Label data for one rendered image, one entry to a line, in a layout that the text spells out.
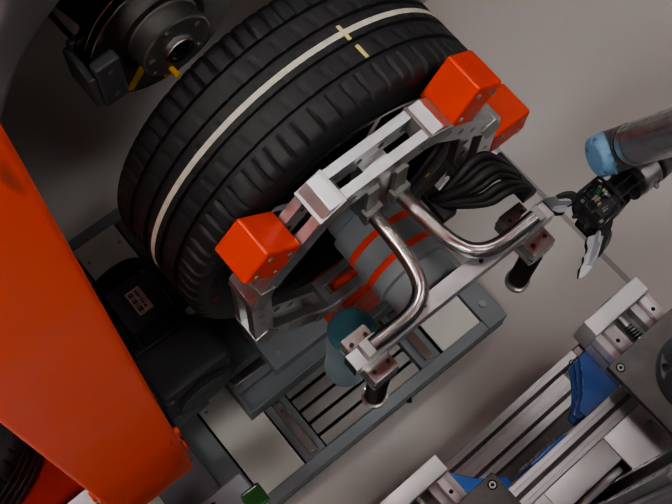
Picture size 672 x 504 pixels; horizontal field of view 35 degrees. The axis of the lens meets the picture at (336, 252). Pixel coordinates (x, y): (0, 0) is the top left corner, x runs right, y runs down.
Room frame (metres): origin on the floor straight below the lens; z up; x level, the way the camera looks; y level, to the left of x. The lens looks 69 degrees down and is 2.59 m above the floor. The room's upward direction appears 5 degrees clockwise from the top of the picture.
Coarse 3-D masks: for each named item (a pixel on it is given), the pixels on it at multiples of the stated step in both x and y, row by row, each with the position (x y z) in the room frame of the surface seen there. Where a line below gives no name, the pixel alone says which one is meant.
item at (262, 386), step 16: (384, 304) 0.80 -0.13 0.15; (208, 320) 0.72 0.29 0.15; (224, 320) 0.73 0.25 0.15; (224, 336) 0.69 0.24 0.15; (240, 336) 0.69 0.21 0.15; (240, 352) 0.65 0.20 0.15; (256, 352) 0.65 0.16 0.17; (320, 352) 0.67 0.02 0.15; (240, 368) 0.61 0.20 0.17; (256, 368) 0.61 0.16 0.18; (288, 368) 0.62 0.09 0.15; (304, 368) 0.63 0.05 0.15; (240, 384) 0.57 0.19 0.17; (256, 384) 0.58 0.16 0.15; (272, 384) 0.58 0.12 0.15; (288, 384) 0.58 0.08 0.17; (240, 400) 0.53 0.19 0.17; (256, 400) 0.54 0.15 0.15; (272, 400) 0.55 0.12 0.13; (256, 416) 0.51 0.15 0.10
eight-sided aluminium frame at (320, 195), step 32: (384, 128) 0.76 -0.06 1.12; (416, 128) 0.77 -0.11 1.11; (448, 128) 0.78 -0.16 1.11; (480, 128) 0.85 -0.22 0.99; (352, 160) 0.70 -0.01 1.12; (384, 160) 0.71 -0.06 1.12; (448, 160) 0.90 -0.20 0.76; (320, 192) 0.65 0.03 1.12; (352, 192) 0.65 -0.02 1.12; (416, 192) 0.86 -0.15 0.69; (288, 224) 0.62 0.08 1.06; (320, 224) 0.60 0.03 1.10; (256, 288) 0.53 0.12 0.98; (320, 288) 0.67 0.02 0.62; (352, 288) 0.67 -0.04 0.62; (256, 320) 0.52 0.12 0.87; (288, 320) 0.57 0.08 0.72
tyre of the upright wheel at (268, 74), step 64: (320, 0) 0.95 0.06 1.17; (384, 0) 0.99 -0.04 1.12; (192, 64) 0.83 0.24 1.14; (256, 64) 0.83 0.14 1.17; (320, 64) 0.83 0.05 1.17; (384, 64) 0.85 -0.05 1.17; (192, 128) 0.74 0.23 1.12; (256, 128) 0.73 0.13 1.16; (320, 128) 0.73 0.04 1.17; (128, 192) 0.68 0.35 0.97; (192, 192) 0.65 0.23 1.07; (256, 192) 0.64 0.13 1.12; (192, 256) 0.57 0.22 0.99
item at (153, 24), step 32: (128, 0) 1.03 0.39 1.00; (160, 0) 1.07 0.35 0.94; (192, 0) 1.12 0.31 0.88; (224, 0) 1.17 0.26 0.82; (96, 32) 1.00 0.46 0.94; (128, 32) 1.02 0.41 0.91; (160, 32) 1.02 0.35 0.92; (192, 32) 1.06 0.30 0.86; (128, 64) 1.01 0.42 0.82; (160, 64) 1.01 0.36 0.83
